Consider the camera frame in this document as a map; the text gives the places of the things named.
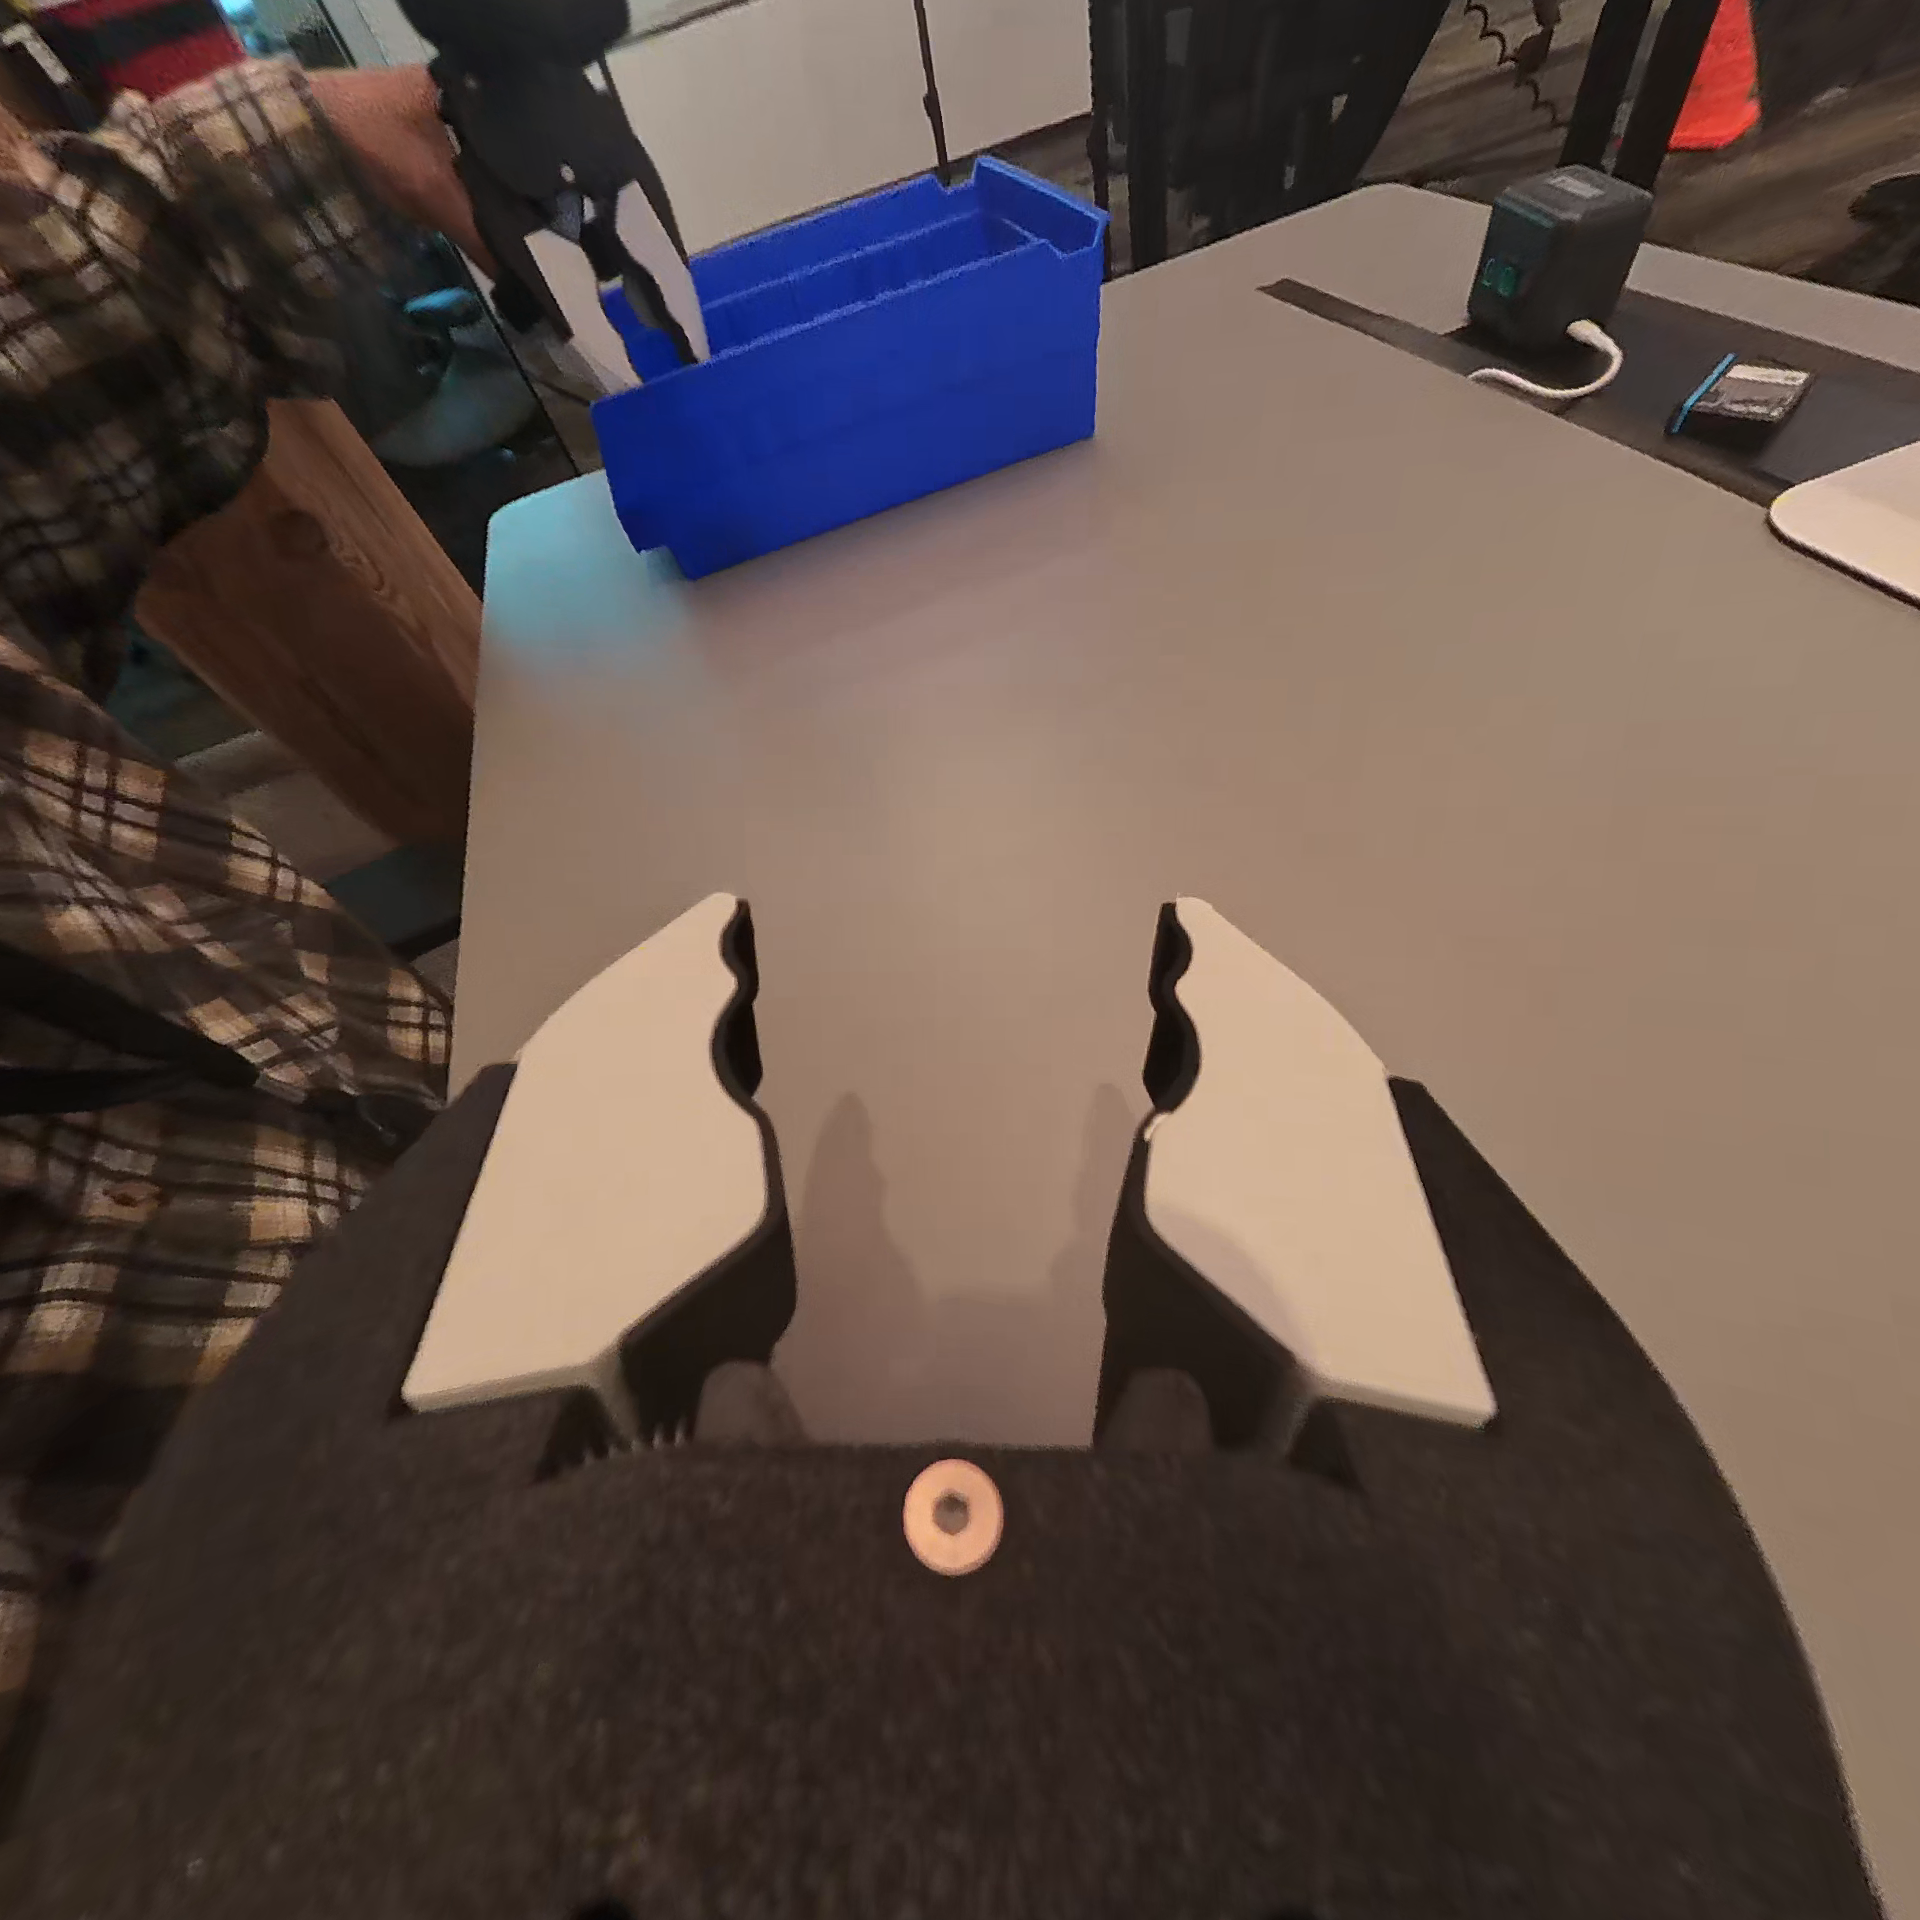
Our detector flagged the black light stand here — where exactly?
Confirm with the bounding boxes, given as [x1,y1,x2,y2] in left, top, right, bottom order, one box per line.
[908,0,962,194]

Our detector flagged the blue-edged black box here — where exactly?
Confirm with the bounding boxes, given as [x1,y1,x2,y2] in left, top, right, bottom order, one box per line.
[1659,354,1818,452]

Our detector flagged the white cable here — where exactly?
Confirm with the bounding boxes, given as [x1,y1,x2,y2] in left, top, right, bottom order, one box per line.
[1465,318,1625,407]

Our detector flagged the black power box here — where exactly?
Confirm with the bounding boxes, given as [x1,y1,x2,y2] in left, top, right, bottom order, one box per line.
[1465,167,1653,354]

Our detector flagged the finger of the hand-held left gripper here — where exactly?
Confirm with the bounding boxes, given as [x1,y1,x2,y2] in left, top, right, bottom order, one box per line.
[516,221,640,401]
[605,173,716,370]

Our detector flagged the blue plastic bin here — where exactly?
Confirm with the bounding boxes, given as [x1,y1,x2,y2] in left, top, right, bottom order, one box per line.
[589,152,1112,582]

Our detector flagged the grey chair base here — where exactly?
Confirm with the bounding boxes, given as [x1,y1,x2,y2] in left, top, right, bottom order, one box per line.
[364,285,534,469]

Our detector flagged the person's left forearm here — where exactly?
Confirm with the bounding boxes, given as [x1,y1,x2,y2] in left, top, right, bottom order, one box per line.
[0,59,374,616]

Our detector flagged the person's left hand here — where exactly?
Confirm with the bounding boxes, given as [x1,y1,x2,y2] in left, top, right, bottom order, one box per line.
[322,67,485,260]

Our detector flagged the white monitor base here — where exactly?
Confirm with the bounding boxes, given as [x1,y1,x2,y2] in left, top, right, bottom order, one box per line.
[1764,434,1920,606]

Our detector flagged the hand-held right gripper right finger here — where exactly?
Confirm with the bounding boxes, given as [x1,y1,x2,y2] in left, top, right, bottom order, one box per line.
[1100,895,1503,1458]

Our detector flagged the wooden top desk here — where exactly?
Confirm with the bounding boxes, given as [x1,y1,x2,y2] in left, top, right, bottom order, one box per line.
[130,393,485,854]

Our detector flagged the black desk frame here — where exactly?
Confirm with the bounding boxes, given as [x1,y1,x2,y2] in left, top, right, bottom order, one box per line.
[1081,0,1448,279]

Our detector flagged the red canister with labels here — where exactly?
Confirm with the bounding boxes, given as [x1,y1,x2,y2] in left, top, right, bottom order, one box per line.
[47,0,245,106]

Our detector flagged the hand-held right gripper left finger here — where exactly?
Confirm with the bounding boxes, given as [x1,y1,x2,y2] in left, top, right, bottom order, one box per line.
[403,888,803,1445]

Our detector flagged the orange traffic cone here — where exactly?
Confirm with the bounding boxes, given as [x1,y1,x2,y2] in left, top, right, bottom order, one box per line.
[1665,0,1764,152]

